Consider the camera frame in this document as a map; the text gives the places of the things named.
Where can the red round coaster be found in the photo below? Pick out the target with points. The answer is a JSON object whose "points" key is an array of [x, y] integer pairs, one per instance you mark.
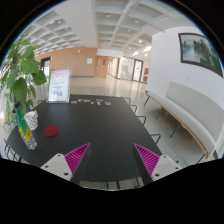
{"points": [[51, 131]]}

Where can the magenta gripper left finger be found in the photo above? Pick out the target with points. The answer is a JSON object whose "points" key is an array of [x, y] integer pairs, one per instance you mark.
{"points": [[70, 166]]}

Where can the acrylic sign stand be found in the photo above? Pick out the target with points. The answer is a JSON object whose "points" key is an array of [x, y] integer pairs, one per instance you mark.
{"points": [[59, 86]]}

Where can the white patterned cup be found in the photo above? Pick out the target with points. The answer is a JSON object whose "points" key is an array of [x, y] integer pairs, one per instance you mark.
{"points": [[32, 119]]}

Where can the black chair right middle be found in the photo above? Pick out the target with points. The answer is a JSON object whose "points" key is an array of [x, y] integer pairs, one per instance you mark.
{"points": [[142, 119]]}

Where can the black chair right far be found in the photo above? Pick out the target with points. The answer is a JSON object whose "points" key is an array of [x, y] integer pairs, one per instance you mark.
{"points": [[134, 108]]}

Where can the green capped water bottle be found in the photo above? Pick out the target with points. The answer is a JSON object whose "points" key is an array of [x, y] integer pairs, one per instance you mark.
{"points": [[24, 129]]}

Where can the black chair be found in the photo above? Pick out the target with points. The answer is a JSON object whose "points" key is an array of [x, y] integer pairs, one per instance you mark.
{"points": [[134, 108], [142, 119], [156, 137], [10, 154]]}

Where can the framed landscape painting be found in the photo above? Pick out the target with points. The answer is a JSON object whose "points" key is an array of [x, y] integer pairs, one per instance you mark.
{"points": [[197, 50]]}

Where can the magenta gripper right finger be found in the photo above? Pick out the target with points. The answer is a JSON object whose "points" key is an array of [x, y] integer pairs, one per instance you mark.
{"points": [[153, 167]]}

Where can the green round badge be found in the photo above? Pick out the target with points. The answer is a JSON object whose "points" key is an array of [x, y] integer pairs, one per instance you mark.
{"points": [[73, 102]]}

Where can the black chair left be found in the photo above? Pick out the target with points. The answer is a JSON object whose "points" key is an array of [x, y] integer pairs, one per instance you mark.
{"points": [[10, 154]]}

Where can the white long bench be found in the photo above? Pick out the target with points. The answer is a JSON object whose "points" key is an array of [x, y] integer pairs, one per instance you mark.
{"points": [[197, 113]]}

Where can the black chair right near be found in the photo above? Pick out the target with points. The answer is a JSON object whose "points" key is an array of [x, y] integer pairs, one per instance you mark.
{"points": [[156, 137]]}

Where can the green leafy plant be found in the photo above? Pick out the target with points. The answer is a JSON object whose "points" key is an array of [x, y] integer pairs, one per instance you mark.
{"points": [[19, 74]]}

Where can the blue small card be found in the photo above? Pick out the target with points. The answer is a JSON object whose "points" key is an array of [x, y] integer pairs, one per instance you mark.
{"points": [[107, 103]]}

